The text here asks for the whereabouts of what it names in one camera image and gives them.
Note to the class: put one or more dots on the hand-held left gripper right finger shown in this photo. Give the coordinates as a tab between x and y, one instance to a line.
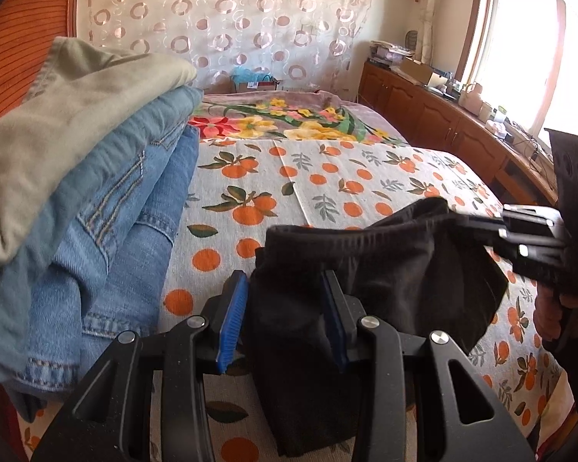
332	329

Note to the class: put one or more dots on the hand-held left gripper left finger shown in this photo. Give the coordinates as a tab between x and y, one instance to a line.
233	320

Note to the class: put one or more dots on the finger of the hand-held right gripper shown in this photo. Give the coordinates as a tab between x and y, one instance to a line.
534	221
505	245

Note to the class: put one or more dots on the black pants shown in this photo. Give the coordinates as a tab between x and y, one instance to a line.
390	274

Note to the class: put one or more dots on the olive green folded pants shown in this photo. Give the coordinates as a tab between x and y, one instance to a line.
67	144

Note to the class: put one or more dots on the person's right hand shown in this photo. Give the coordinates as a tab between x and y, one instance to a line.
546	317

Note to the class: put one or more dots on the wooden cabinet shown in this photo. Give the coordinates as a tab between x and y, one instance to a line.
438	125

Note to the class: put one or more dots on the orange fruit print bedsheet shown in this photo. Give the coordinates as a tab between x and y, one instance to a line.
289	187

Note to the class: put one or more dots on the window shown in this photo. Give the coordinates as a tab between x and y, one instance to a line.
525	43

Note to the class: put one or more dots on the open cardboard box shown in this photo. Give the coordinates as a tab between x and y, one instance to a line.
421	73

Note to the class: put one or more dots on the light blue folded jeans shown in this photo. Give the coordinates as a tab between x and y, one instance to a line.
77	211

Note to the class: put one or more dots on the floral blanket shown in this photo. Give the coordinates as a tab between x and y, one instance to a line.
279	118

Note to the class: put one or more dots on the stack of papers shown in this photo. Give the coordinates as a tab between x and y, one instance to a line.
390	53

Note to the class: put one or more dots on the beige window curtain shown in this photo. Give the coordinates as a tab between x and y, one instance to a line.
438	5

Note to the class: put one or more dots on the small cardboard box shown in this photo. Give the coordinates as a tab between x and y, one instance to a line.
265	84

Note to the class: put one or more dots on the blue plastic bag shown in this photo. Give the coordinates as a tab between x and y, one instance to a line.
250	75

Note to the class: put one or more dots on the circle pattern curtain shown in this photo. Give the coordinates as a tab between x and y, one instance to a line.
221	14

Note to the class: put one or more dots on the orange wooden headboard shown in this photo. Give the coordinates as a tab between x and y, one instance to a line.
14	33

